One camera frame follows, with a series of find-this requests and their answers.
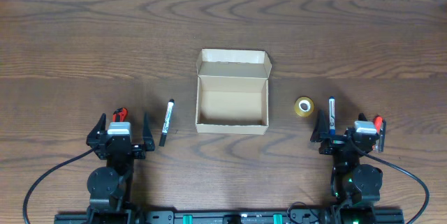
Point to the open cardboard box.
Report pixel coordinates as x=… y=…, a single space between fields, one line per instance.
x=233 y=91

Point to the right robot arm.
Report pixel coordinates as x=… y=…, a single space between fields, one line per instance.
x=355 y=186

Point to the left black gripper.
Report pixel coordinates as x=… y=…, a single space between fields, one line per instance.
x=119 y=147

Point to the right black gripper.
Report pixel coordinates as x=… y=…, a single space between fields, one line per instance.
x=344 y=140

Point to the black whiteboard marker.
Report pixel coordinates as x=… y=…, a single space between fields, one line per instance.
x=166 y=124

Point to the yellow tape roll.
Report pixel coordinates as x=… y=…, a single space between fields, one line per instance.
x=304 y=106

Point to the blue whiteboard marker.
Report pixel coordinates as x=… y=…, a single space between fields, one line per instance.
x=332 y=128

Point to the red utility knife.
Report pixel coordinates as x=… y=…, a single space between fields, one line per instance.
x=120 y=115

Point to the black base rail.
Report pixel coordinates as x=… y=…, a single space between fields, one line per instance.
x=228 y=217

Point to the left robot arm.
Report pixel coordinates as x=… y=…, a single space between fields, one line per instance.
x=110 y=186

